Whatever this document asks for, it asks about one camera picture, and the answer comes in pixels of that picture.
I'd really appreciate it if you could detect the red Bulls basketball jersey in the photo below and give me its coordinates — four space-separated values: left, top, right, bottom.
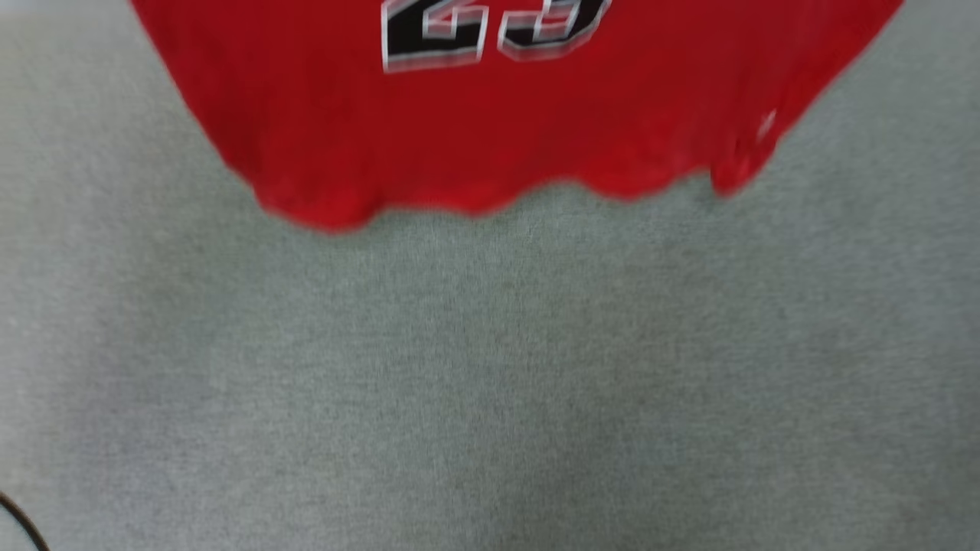
129 0 906 234

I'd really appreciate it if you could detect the grey fabric sofa cushion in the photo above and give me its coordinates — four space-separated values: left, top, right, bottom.
0 0 980 551

